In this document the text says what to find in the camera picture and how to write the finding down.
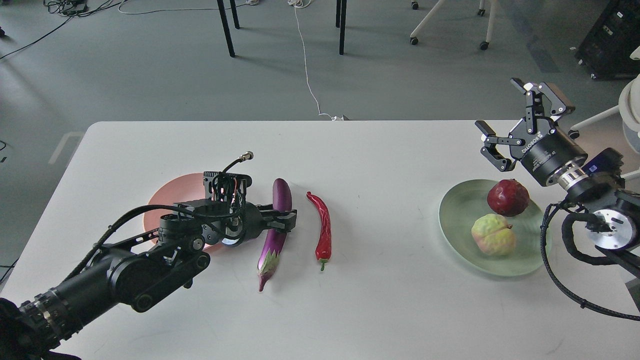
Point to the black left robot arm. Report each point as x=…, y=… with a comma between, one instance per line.
x=146, y=255

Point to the white chair right edge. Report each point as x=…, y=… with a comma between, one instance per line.
x=617, y=127

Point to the purple eggplant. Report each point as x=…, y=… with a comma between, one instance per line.
x=269, y=259

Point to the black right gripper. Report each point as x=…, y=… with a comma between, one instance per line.
x=546, y=150

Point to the white chair base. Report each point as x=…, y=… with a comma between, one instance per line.
x=431, y=26

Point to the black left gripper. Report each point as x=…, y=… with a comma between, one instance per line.
x=254, y=220

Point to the red chili pepper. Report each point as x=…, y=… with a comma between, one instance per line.
x=323, y=250

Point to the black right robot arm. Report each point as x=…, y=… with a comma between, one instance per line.
x=602, y=222

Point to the green plate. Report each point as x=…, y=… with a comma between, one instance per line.
x=466, y=202

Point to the black table leg right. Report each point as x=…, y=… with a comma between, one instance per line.
x=340, y=23

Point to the yellow green peach fruit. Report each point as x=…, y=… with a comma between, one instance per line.
x=493, y=235

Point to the pink plate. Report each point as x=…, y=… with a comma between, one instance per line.
x=188, y=187

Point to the black table leg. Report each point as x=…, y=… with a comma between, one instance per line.
x=340, y=23
x=225, y=22

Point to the black equipment cart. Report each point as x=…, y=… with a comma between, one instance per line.
x=607, y=48

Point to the dark red pomegranate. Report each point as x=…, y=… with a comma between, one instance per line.
x=508, y=198

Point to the black table leg left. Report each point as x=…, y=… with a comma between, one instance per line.
x=225, y=22

